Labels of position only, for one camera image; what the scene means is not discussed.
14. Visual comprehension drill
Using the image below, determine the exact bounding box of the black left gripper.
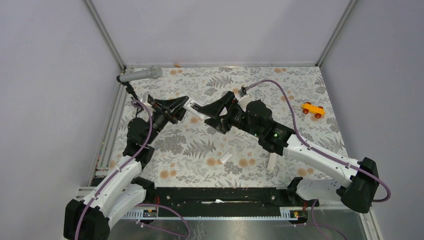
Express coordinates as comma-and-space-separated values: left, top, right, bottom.
145, 96, 192, 145

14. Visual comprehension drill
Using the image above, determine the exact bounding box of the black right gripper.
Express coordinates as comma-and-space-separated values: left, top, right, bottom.
197, 91, 262, 138

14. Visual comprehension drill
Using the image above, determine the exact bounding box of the white air conditioner remote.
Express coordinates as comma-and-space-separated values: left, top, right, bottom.
183, 99, 207, 121

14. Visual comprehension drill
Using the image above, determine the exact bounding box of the white battery cover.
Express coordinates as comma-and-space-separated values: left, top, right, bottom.
220, 152, 232, 164

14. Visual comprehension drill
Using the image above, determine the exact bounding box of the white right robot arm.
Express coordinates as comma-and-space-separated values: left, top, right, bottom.
196, 91, 380, 214

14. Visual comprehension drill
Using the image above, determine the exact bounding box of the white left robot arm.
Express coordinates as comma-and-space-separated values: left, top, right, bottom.
63, 95, 193, 240

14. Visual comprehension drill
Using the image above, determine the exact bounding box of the long white rectangular remote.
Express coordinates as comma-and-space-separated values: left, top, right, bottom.
266, 152, 277, 172

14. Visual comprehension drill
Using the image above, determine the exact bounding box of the floral patterned table mat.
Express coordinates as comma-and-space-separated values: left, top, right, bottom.
105, 67, 358, 188

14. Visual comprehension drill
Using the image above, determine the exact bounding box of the grey microphone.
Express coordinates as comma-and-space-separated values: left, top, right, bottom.
116, 66, 163, 83

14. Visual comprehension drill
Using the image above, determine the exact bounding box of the yellow toy car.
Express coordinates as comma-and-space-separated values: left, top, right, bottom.
301, 102, 326, 119

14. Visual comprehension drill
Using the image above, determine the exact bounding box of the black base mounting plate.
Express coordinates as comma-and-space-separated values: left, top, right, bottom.
144, 187, 314, 213

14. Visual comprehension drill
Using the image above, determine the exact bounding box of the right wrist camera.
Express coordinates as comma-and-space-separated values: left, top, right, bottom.
238, 86, 251, 111

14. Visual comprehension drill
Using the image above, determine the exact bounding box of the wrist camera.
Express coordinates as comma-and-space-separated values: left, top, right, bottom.
141, 94, 154, 105
238, 86, 251, 111

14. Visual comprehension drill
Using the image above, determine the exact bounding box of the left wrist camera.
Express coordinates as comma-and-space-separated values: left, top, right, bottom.
141, 94, 154, 105

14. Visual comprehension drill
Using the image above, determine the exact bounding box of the slotted cable duct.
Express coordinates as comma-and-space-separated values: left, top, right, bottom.
119, 207, 309, 221

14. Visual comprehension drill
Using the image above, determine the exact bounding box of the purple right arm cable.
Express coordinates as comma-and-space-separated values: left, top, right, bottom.
241, 79, 392, 240

